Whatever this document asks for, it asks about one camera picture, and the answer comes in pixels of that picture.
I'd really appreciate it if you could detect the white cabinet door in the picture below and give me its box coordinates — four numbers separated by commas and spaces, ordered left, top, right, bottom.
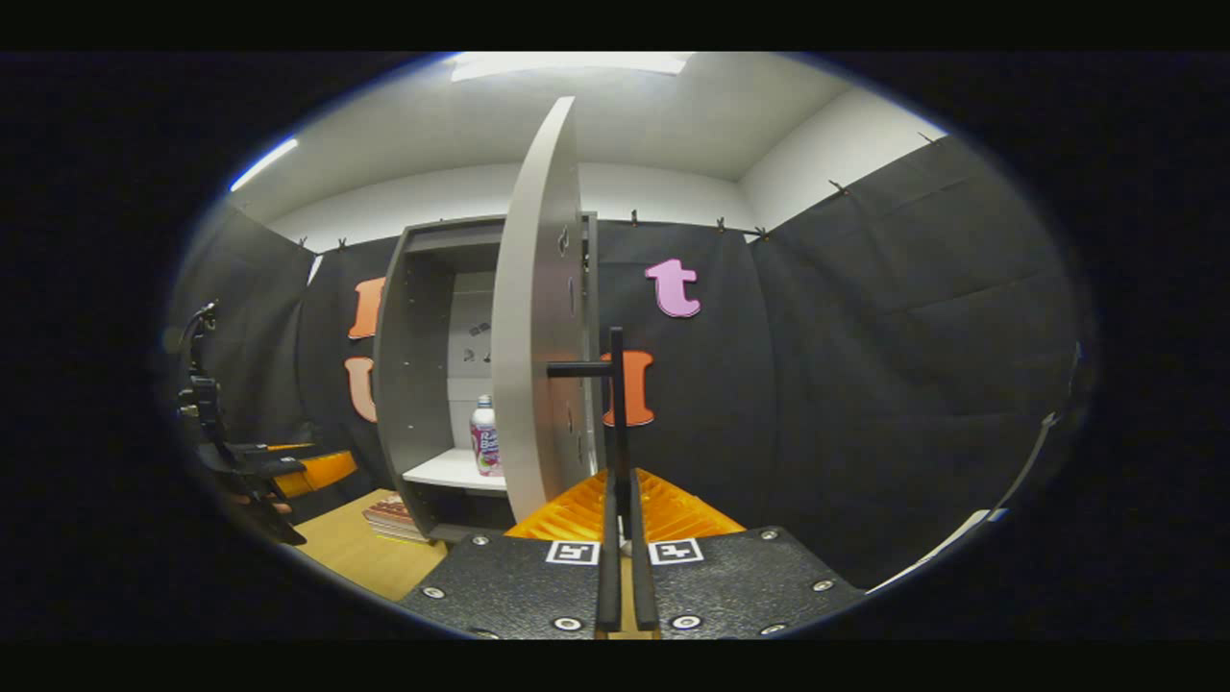
490, 96, 608, 525

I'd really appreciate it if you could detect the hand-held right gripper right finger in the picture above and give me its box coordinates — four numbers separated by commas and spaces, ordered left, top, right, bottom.
629, 468, 866, 640

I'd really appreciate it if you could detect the ceiling light strip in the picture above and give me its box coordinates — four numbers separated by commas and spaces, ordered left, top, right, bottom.
229, 137, 301, 193

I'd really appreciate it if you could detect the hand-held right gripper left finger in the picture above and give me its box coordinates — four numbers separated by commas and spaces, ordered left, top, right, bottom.
399, 468, 624, 640

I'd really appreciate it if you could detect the grey cabinet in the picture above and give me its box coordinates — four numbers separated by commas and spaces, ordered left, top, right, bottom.
373, 211, 602, 544

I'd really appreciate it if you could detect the stack of books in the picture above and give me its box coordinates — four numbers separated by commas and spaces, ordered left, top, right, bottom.
361, 492, 433, 545

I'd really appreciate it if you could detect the ceiling light panel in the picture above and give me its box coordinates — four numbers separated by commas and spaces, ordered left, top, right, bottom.
450, 52, 693, 83

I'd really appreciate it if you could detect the clear bottle with pink label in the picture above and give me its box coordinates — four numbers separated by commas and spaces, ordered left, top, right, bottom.
469, 394, 504, 479

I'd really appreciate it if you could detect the black backdrop cloth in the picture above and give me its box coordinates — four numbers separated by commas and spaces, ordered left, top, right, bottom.
163, 135, 1092, 592

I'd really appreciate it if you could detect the white cabinet shelf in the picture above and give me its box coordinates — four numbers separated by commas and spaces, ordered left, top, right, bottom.
402, 447, 508, 493

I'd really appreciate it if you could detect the black cabinet door handle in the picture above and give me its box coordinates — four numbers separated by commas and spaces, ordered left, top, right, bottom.
546, 327, 630, 539

